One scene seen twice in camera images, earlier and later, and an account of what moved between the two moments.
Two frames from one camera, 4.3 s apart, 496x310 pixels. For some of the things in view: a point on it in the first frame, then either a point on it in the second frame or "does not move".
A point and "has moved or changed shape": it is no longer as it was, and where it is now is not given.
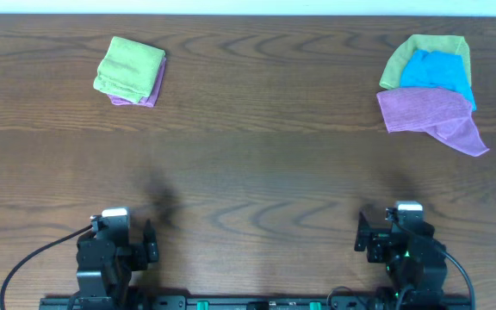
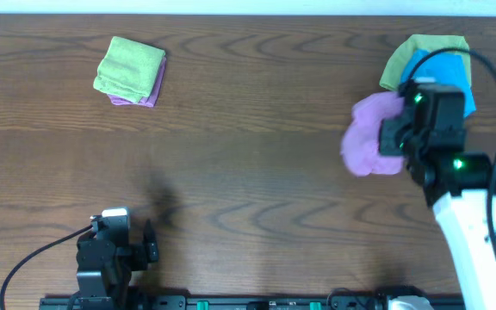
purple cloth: x=443 y=113 has moved or changed shape
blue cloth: x=425 y=69 does not move
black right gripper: x=378 y=239 → x=388 y=128
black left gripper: x=147 y=251 does not move
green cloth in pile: x=457 y=45 does not move
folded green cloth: x=128 y=69 does not move
